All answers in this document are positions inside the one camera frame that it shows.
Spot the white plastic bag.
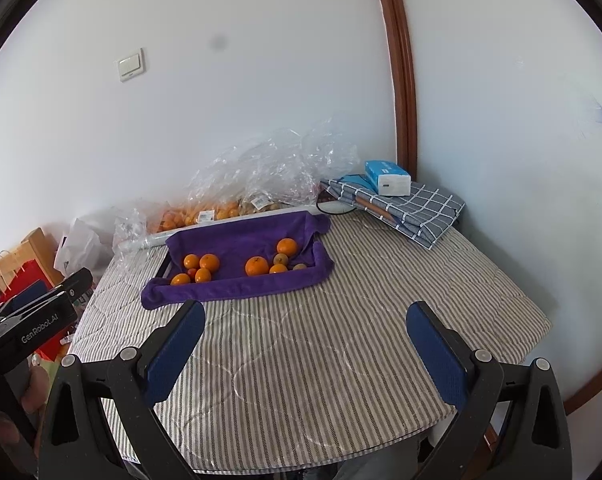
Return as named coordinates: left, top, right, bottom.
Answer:
left=54, top=217, right=114, bottom=276

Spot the brown wooden door frame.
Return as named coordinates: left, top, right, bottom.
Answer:
left=370, top=0, right=421, bottom=181

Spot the purple towel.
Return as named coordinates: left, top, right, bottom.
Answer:
left=141, top=211, right=333, bottom=310

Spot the black ring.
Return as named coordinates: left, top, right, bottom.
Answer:
left=315, top=199, right=353, bottom=216

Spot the person's left hand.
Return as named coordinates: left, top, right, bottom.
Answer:
left=20, top=357, right=50, bottom=413

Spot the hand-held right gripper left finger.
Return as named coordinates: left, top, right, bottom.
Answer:
left=36, top=300, right=207, bottom=480

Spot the striped tablecloth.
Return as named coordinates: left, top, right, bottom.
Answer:
left=73, top=212, right=553, bottom=472

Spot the brown wooden baseboard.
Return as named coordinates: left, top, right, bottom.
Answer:
left=562, top=347, right=602, bottom=417

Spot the clear bag of brown fruits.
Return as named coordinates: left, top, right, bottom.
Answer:
left=241, top=130, right=322, bottom=216

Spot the blue white tissue pack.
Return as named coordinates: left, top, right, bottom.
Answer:
left=364, top=160, right=413, bottom=197

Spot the crumpled clear plastic bag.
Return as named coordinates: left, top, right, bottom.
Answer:
left=301, top=117, right=362, bottom=196

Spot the red paper bag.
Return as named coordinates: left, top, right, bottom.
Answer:
left=0, top=259, right=56, bottom=361

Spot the clear bag of oranges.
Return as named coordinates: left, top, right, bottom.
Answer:
left=158, top=160, right=247, bottom=233

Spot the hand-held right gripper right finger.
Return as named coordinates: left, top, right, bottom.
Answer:
left=405, top=301, right=574, bottom=480

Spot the clear plastic bag of fruit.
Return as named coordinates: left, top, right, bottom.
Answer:
left=117, top=203, right=327, bottom=255

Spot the white wall switch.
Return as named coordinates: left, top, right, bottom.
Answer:
left=117, top=48, right=146, bottom=82

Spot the grey checkered cloth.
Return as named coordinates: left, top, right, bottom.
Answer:
left=320, top=172, right=467, bottom=251

